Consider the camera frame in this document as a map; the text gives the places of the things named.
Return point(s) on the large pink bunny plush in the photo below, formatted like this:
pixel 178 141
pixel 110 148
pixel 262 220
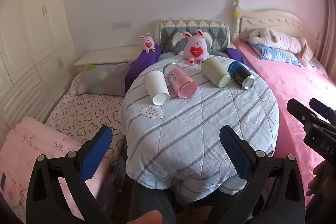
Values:
pixel 195 48

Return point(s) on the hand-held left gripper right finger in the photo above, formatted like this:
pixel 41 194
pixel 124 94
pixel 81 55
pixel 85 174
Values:
pixel 236 153

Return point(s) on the white paper cup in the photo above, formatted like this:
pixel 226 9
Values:
pixel 156 85

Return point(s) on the white dog plush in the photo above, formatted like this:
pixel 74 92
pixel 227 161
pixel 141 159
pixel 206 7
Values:
pixel 275 39

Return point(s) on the person's right hand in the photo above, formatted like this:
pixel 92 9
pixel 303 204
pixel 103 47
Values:
pixel 326 172

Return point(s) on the cream bed headboard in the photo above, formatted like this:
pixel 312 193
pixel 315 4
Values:
pixel 273 18

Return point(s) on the pink transparent cup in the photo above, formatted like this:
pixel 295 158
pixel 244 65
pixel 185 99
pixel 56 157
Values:
pixel 181 81

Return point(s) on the blue black can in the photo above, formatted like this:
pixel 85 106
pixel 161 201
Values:
pixel 240 74

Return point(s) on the white striped blanket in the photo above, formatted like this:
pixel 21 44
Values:
pixel 199 121

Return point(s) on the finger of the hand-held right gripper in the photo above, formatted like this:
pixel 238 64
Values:
pixel 299 111
pixel 324 109

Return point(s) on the heart print bed sheet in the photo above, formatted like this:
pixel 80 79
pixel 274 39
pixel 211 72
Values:
pixel 86 111

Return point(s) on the light blue pillow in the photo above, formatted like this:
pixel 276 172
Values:
pixel 273 53

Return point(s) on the pink folded blanket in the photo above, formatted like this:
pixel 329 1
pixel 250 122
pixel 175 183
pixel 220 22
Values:
pixel 39 140

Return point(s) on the pale green cup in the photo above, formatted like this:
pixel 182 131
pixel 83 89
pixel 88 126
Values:
pixel 214 70

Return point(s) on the pink fleece bed cover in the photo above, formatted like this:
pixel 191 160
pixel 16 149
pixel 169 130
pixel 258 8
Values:
pixel 283 87

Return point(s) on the person's left hand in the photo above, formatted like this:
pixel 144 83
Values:
pixel 148 217

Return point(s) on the white low headboard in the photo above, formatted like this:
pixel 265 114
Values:
pixel 105 54

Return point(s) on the grey flower pillow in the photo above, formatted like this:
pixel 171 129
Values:
pixel 105 78

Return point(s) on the purple pillow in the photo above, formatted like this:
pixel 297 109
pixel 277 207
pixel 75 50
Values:
pixel 141 61
pixel 235 56

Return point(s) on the diamond pattern quilted cover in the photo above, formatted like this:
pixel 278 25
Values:
pixel 170 26

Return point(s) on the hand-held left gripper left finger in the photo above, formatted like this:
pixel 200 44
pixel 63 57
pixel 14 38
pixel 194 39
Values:
pixel 95 151

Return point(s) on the small pink bunny plush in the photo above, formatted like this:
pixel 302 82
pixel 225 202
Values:
pixel 147 43

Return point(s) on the white wardrobe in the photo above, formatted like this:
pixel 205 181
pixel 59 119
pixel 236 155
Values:
pixel 31 37

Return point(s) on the person's grey trouser leg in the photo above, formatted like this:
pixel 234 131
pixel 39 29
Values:
pixel 152 197

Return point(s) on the white wall socket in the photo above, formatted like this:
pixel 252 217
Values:
pixel 121 24

